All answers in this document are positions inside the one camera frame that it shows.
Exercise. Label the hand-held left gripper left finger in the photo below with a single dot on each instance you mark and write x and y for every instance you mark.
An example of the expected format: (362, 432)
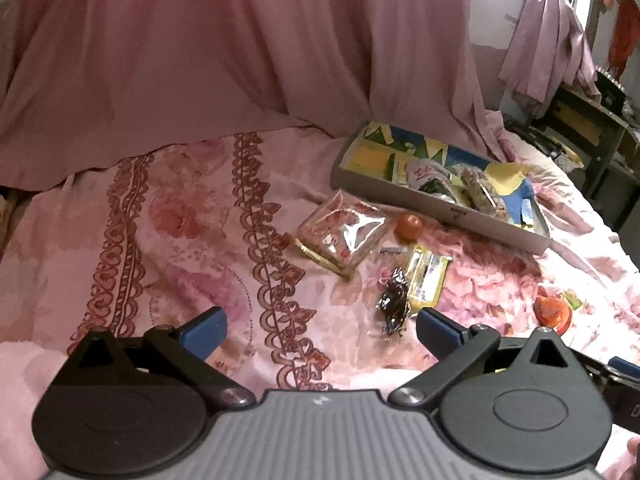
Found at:
(205, 333)

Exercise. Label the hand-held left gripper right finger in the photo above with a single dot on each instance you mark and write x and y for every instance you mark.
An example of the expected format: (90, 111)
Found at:
(440, 331)

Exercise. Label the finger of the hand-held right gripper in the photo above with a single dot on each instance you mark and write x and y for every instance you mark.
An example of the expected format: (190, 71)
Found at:
(625, 367)

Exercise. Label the yellow snack packet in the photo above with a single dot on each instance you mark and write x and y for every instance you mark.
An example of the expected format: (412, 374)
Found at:
(427, 276)

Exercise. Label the dark plum candy wrapper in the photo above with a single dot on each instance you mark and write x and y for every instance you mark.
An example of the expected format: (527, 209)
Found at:
(395, 296)

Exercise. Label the orange red snack packet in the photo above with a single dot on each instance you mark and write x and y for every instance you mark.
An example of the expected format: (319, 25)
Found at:
(550, 311)

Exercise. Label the small orange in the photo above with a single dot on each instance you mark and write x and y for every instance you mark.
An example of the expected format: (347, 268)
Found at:
(409, 226)

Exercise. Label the clear rice cracker packet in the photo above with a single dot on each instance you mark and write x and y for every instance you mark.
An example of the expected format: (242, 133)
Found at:
(340, 230)

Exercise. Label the grey box with colourful print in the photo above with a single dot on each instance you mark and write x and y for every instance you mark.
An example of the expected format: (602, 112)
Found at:
(400, 194)

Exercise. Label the clear nut snack packet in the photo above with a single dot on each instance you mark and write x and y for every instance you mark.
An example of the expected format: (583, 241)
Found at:
(482, 192)

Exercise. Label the blue and white sachet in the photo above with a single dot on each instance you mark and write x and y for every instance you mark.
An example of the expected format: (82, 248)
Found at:
(527, 211)

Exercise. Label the clear packet with green print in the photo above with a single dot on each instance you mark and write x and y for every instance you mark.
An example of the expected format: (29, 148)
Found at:
(430, 180)

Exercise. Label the person's right hand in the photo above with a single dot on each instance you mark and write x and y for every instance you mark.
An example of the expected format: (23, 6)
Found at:
(634, 455)

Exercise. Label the floral pink bedsheet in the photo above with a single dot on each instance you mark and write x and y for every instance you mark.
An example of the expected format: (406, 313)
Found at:
(175, 240)

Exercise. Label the pink fleece blanket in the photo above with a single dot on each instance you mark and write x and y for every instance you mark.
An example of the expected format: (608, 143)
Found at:
(25, 410)

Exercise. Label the black bag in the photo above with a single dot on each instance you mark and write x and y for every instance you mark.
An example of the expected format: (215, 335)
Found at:
(535, 135)

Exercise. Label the desk with shelves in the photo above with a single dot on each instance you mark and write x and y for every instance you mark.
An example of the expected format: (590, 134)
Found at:
(600, 135)

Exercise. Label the pink curtain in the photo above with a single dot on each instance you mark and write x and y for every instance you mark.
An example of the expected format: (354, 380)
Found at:
(200, 60)

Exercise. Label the black device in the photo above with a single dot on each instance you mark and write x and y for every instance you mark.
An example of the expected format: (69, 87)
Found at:
(610, 92)

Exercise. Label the hanging pink cloth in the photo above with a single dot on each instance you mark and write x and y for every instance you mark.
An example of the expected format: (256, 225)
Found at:
(545, 35)

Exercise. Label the orange hanging cloth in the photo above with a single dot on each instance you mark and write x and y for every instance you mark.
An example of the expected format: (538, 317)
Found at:
(627, 30)

